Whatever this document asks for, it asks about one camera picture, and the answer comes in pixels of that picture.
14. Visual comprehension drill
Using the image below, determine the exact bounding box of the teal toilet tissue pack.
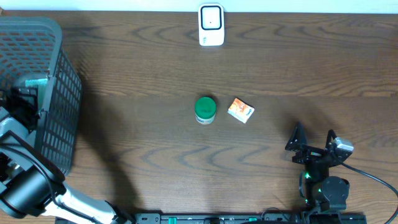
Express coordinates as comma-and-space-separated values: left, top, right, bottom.
25, 78, 48, 109

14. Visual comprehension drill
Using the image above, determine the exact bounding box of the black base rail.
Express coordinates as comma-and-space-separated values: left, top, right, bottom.
134, 210, 367, 224

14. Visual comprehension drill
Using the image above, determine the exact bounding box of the right black cable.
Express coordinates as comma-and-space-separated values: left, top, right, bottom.
340, 161, 398, 224

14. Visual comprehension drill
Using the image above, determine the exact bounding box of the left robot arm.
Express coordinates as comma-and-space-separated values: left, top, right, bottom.
1, 88, 136, 223

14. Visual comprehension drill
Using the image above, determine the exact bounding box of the grey plastic mesh basket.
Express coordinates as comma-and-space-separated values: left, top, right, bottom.
1, 16, 82, 175

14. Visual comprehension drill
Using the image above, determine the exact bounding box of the green lid jar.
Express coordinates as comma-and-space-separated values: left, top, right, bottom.
195, 97, 216, 125

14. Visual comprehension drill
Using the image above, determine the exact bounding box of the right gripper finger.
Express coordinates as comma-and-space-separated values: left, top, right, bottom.
325, 129, 337, 149
285, 122, 307, 152

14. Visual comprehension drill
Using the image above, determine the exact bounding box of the small orange snack box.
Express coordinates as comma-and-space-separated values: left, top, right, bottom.
228, 98, 255, 124

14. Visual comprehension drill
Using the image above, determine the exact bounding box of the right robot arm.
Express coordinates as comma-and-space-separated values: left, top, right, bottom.
285, 123, 354, 223

